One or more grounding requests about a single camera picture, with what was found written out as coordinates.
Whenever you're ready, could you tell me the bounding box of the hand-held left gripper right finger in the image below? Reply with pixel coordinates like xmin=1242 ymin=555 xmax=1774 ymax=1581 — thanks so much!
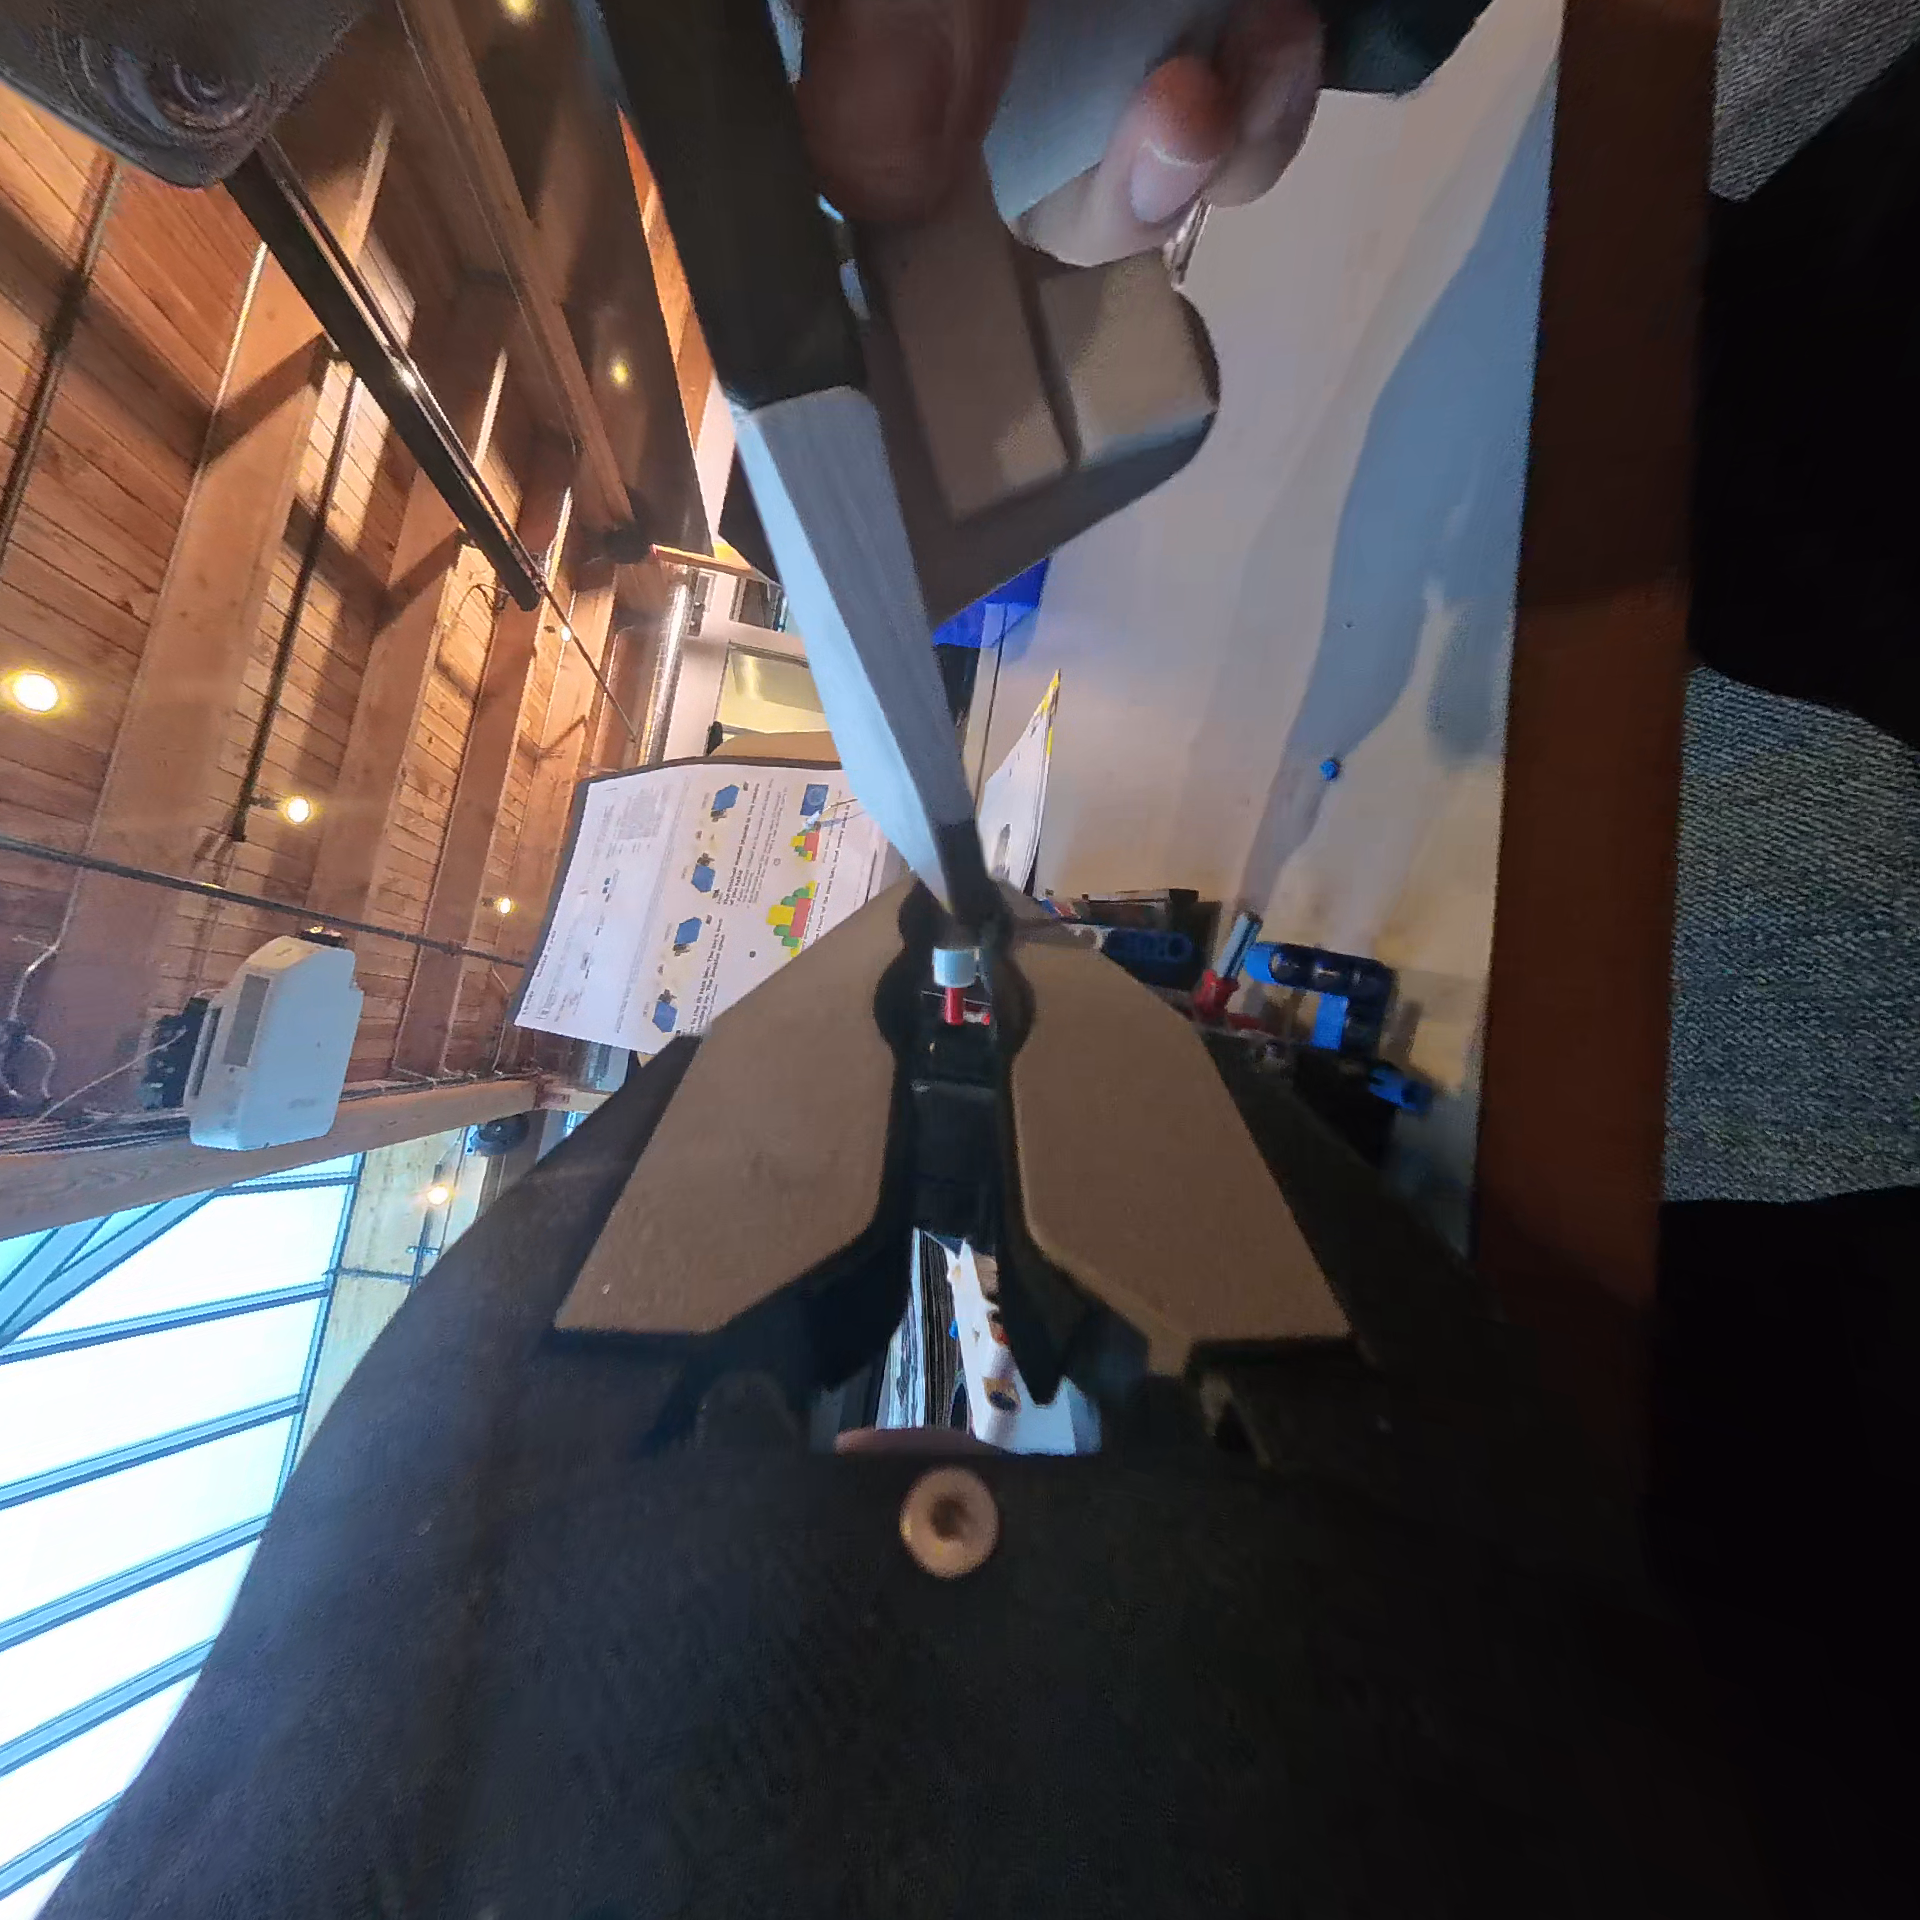
xmin=990 ymin=897 xmax=1352 ymax=1413

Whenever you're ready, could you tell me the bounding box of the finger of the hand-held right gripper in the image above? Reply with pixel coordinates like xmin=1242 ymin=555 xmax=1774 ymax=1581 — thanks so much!
xmin=727 ymin=381 xmax=1004 ymax=928

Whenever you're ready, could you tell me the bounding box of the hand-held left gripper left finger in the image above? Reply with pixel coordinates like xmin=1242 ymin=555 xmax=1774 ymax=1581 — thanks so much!
xmin=551 ymin=873 xmax=940 ymax=1413

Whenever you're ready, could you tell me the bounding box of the toy brick race car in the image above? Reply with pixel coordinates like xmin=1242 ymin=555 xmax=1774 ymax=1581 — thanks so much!
xmin=1036 ymin=884 xmax=1439 ymax=1186

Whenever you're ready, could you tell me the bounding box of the white beam assembly with pins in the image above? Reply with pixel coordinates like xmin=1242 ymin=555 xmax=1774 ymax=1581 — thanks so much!
xmin=919 ymin=938 xmax=1004 ymax=1052

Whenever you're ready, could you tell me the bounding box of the grey desk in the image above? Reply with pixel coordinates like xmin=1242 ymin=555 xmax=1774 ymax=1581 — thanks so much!
xmin=937 ymin=0 xmax=1718 ymax=1354

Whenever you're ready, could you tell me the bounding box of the person's right hand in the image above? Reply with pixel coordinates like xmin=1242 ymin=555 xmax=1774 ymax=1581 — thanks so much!
xmin=796 ymin=0 xmax=1327 ymax=274

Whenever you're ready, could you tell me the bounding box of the yellow-cornered white booklet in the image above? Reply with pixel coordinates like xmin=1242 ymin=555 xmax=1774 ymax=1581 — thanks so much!
xmin=975 ymin=671 xmax=1065 ymax=893

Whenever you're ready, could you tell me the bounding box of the toy car instruction booklet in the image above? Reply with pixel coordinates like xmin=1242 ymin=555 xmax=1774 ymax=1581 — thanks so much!
xmin=878 ymin=1231 xmax=1080 ymax=1453

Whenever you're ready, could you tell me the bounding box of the printed instruction sheet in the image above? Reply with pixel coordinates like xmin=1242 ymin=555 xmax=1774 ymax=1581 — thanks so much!
xmin=514 ymin=761 xmax=902 ymax=1052

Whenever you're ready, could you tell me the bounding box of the white projector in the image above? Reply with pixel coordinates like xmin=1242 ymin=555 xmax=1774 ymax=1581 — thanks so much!
xmin=186 ymin=933 xmax=366 ymax=1154

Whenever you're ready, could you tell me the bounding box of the large bright window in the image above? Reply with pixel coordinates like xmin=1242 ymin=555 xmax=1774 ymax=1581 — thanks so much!
xmin=0 ymin=1154 xmax=361 ymax=1906

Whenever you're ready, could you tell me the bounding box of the black ceiling rail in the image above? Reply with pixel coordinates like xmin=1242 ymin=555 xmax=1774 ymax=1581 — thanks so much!
xmin=223 ymin=136 xmax=544 ymax=616

